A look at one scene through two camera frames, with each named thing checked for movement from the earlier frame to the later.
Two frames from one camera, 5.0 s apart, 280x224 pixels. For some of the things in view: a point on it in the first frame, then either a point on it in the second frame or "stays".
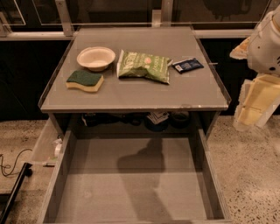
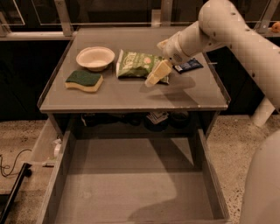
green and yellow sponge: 89,81 stays
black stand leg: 9,198 stays
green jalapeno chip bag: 143,65 stays
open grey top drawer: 135,176 stays
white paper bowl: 96,59 stays
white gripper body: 264,51 to 171,52
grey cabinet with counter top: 135,78 stays
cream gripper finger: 258,101 to 158,73
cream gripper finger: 241,51 to 163,45
